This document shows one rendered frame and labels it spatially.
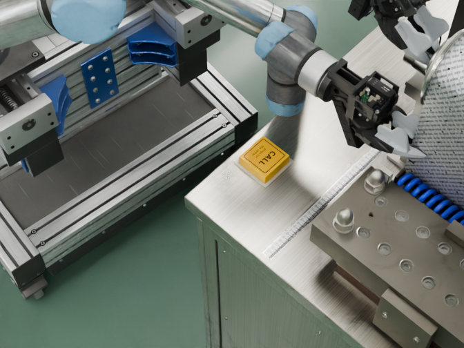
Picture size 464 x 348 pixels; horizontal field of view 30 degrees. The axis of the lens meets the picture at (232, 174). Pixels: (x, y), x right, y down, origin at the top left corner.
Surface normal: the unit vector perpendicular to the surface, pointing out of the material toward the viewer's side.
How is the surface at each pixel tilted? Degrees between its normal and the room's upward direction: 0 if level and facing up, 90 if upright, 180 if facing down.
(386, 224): 0
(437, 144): 90
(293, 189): 0
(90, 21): 86
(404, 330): 90
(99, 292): 0
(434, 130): 90
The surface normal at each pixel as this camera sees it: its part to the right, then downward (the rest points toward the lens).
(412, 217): 0.00, -0.54
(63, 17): -0.07, 0.80
